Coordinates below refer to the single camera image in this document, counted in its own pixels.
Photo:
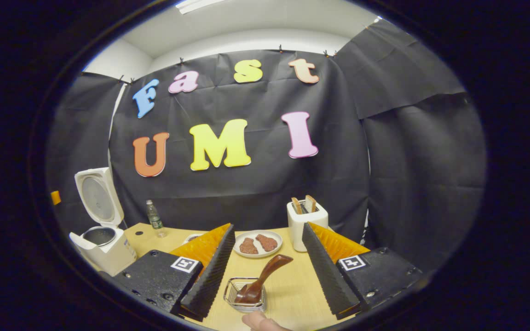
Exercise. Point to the black backdrop cloth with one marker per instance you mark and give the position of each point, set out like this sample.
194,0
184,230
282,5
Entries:
407,161

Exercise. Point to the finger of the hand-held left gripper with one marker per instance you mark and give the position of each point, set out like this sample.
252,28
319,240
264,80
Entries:
55,197

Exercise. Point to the toast bread slice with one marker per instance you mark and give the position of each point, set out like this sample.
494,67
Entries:
296,205
310,203

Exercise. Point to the white rice cooker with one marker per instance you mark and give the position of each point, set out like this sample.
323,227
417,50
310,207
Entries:
106,250

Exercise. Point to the white toaster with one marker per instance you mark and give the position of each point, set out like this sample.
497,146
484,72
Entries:
298,230

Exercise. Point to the white round plate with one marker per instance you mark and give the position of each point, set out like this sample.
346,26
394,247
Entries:
272,255

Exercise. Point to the large ceiling light panel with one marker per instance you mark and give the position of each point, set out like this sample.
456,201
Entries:
200,4

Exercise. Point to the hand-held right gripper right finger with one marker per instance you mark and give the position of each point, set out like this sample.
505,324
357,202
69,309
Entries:
325,271

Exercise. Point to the clear plastic water bottle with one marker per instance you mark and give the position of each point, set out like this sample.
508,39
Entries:
155,220

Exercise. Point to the brown meat piece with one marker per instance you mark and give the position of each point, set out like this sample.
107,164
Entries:
248,246
266,242

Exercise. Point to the brown wooden spoon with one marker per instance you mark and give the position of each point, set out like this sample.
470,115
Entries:
265,276

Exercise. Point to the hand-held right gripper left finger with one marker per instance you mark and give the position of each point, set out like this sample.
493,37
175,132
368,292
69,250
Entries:
212,276

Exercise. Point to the white divided side dish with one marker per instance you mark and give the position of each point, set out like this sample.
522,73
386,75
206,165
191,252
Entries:
193,237

